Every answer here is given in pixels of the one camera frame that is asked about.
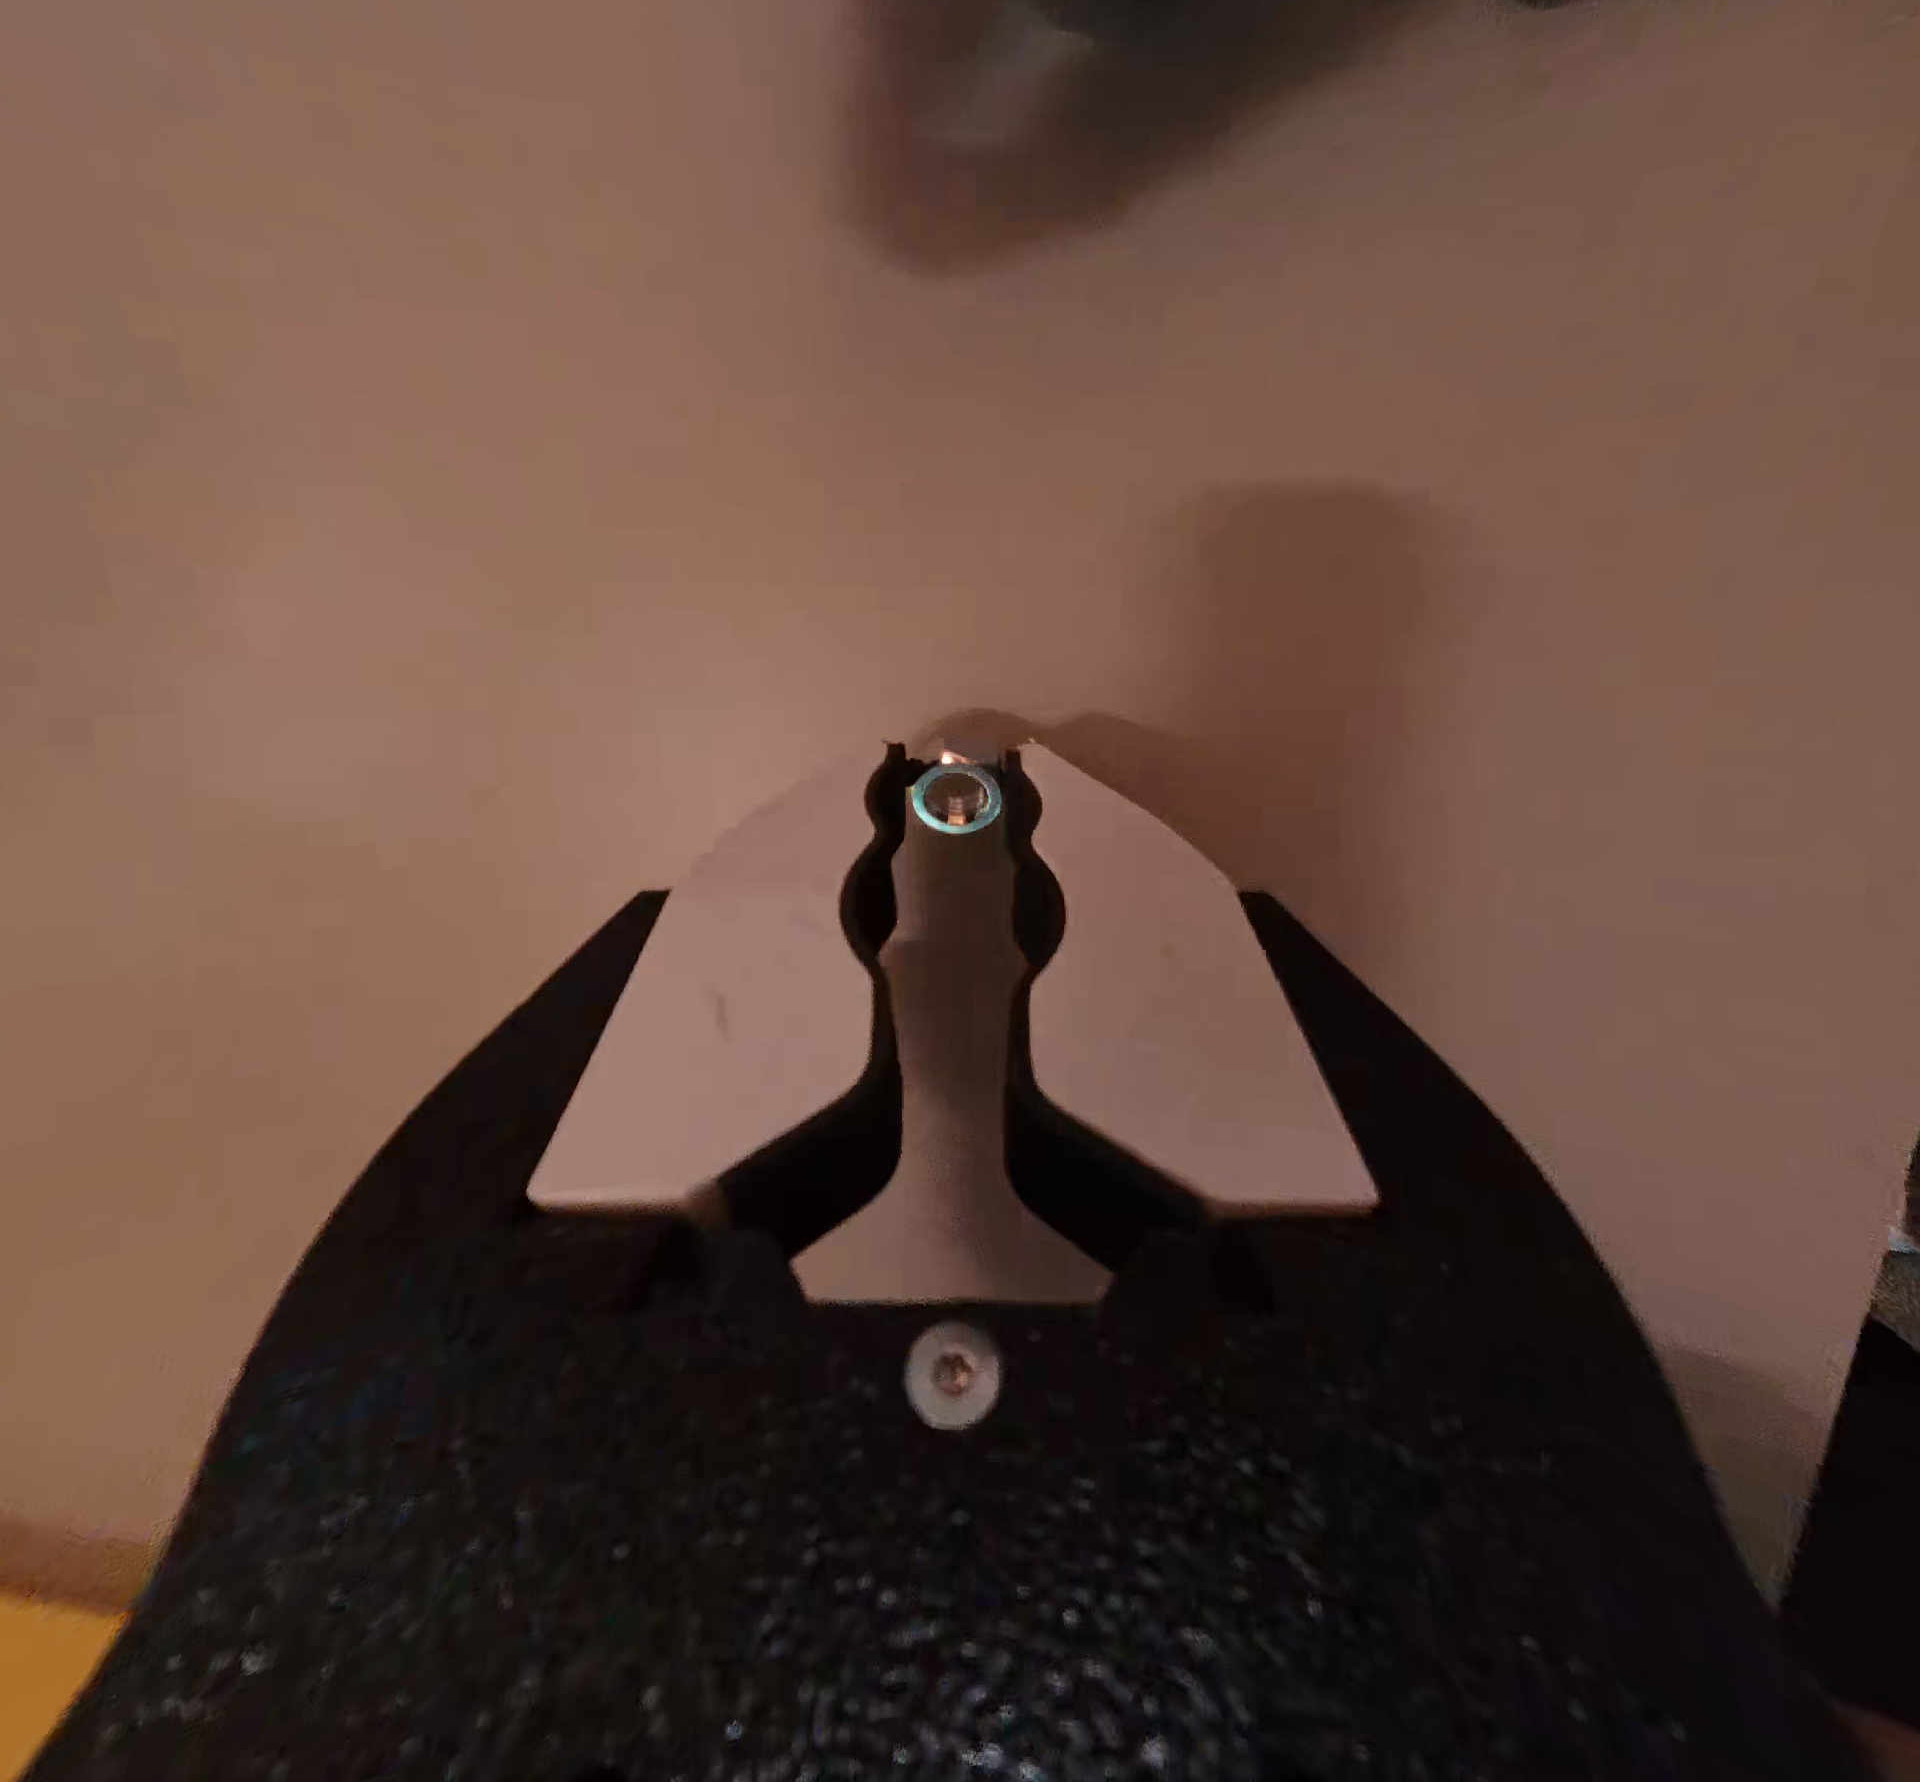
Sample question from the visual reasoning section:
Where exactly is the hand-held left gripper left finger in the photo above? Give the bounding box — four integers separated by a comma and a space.
526, 742, 911, 1257

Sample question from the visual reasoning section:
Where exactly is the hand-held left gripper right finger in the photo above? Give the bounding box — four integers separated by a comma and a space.
1002, 744, 1379, 1270

